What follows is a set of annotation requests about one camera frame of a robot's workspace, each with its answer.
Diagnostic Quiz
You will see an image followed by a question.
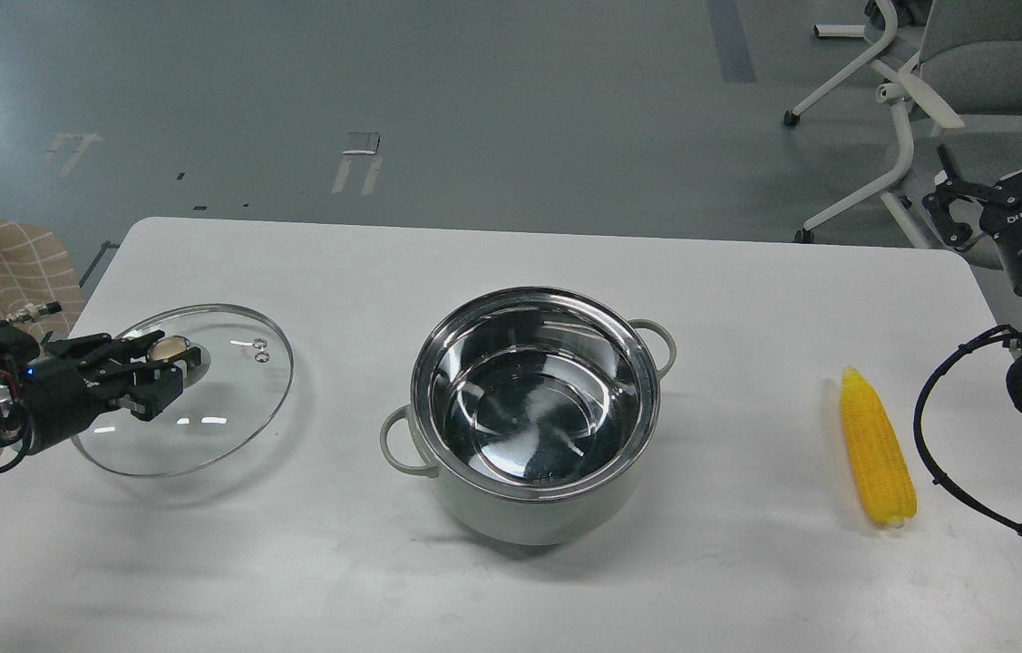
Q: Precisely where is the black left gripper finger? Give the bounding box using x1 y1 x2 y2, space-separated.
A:
44 331 171 373
84 347 203 422

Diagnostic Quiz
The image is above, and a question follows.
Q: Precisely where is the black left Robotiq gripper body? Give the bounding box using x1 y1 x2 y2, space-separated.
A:
21 358 102 455

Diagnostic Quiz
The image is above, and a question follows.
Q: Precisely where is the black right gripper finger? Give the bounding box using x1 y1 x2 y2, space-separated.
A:
922 144 988 251

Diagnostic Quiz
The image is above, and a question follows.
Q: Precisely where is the glass pot lid gold knob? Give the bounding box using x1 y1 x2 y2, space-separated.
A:
71 304 295 479

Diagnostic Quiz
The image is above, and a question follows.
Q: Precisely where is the yellow corn cob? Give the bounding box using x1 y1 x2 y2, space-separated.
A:
839 366 918 529

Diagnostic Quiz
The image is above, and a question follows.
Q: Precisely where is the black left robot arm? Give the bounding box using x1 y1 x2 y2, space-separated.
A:
0 301 210 474

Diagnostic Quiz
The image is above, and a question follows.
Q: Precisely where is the grey-green steel cooking pot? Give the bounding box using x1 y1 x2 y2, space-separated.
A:
379 286 677 547

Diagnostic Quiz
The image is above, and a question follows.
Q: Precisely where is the grey white office chair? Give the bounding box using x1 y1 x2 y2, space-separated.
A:
783 1 1022 269

